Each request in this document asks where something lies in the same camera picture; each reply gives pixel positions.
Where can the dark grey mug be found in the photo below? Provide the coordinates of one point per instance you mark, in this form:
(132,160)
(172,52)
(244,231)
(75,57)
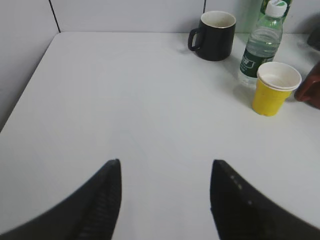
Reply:
(314,37)

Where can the black ceramic mug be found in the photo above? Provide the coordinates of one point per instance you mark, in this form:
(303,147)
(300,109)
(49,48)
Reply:
(213,39)

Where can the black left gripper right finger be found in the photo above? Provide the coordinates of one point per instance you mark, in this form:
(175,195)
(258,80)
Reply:
(241,212)

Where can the clear water bottle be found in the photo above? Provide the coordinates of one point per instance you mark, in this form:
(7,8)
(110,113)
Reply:
(262,45)

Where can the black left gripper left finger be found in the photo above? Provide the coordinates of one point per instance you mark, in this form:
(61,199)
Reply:
(90,213)

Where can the yellow paper cup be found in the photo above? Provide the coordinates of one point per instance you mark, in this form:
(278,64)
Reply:
(275,83)

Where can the red ceramic mug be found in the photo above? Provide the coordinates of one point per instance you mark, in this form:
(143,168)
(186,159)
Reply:
(309,89)

